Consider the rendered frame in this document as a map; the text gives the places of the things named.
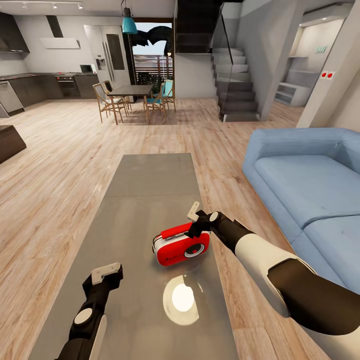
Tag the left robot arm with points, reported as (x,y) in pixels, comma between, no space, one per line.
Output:
(89,327)

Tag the radio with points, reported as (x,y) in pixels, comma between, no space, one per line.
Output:
(172,246)

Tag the breakfast table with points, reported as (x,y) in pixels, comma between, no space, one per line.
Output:
(131,90)

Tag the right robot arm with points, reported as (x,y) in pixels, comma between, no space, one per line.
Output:
(328,313)

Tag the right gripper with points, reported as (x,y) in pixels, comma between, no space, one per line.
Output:
(197,227)

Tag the room light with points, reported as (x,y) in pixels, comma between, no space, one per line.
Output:
(128,25)

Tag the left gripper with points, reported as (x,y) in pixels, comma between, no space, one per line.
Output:
(110,282)

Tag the fixed window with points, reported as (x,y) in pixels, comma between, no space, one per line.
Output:
(153,52)

